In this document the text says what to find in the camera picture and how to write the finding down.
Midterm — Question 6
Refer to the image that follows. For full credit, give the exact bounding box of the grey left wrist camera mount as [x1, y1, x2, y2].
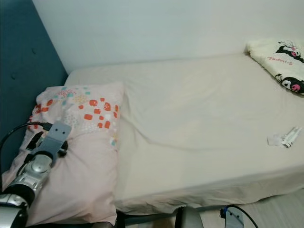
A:
[39, 121, 72, 157]

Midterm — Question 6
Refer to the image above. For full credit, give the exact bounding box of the teal upholstered headboard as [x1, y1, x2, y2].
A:
[0, 0, 68, 179]

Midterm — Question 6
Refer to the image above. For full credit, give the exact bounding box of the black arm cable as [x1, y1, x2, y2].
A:
[0, 122, 52, 152]
[220, 205, 259, 228]

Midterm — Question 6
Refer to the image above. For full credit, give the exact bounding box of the clear plastic wrapper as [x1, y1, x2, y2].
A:
[267, 134, 285, 146]

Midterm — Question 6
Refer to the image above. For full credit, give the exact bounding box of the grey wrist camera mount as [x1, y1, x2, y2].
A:
[220, 207, 243, 228]
[39, 121, 72, 157]

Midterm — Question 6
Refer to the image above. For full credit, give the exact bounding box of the cream sheeted mattress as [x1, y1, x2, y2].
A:
[64, 53, 304, 215]

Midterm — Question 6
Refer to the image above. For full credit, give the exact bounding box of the teal upholstered bed base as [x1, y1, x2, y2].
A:
[114, 208, 221, 225]

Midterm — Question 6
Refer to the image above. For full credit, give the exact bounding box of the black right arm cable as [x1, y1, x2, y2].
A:
[220, 205, 259, 228]

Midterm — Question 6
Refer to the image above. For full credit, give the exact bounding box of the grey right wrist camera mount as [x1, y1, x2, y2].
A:
[220, 207, 243, 228]

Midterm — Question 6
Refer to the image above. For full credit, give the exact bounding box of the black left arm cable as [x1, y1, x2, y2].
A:
[0, 122, 52, 152]

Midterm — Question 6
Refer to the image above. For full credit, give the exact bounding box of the white paper tissue packet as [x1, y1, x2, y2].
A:
[282, 125, 301, 148]

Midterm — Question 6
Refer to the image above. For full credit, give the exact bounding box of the cream cartoon print blanket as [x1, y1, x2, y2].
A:
[246, 38, 304, 95]

